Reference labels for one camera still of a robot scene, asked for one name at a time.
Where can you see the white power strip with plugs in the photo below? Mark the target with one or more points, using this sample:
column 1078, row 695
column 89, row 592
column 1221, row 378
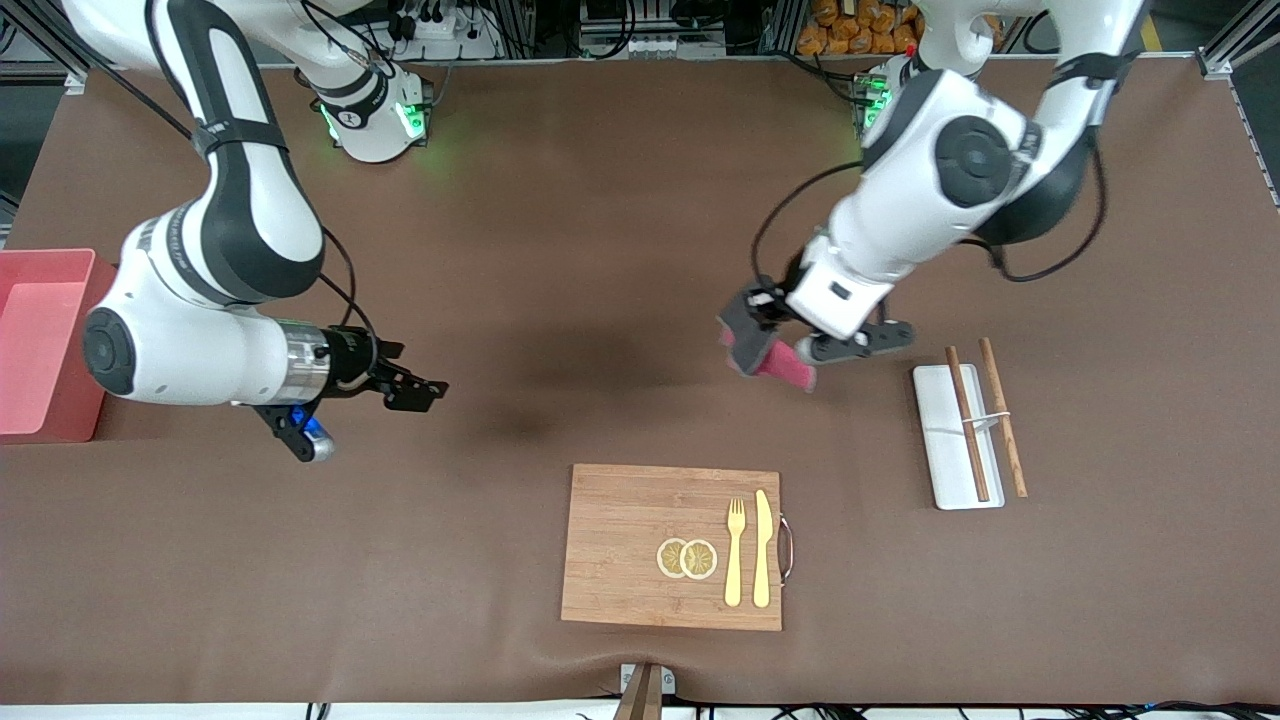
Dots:
column 450, row 35

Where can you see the long white power strip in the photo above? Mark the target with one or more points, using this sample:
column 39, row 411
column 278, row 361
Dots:
column 650, row 45

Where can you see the lemon slice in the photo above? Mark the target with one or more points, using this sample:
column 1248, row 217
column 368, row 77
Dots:
column 700, row 560
column 667, row 558

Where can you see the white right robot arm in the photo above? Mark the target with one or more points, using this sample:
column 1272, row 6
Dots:
column 250, row 200

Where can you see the orange items pile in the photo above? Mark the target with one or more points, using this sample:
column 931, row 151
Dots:
column 850, row 35

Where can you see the yellow plastic fork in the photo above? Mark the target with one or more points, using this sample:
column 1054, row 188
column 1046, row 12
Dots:
column 735, row 570

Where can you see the thin white chopstick rest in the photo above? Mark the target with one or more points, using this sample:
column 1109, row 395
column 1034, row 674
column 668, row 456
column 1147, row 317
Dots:
column 990, row 419

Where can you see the brown wooden chopstick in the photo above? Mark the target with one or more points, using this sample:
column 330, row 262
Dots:
column 975, row 455
column 1012, row 455

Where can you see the yellow plastic knife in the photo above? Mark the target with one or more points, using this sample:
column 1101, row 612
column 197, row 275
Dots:
column 762, row 550

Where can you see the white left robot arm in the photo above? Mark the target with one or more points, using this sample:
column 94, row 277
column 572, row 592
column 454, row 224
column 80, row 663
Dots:
column 930, row 230

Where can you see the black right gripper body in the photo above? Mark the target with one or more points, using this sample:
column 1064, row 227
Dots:
column 353, row 356

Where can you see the pink plastic bin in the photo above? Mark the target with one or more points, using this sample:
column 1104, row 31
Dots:
column 40, row 340

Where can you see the pink and grey cloth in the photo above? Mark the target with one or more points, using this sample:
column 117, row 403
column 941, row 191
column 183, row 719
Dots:
column 785, row 365

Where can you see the white rectangular tray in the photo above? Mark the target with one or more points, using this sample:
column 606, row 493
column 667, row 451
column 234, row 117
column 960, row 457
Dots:
column 945, row 460

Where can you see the aluminium frame profile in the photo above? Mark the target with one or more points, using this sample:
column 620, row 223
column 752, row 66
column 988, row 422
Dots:
column 1225, row 55
column 72, row 80

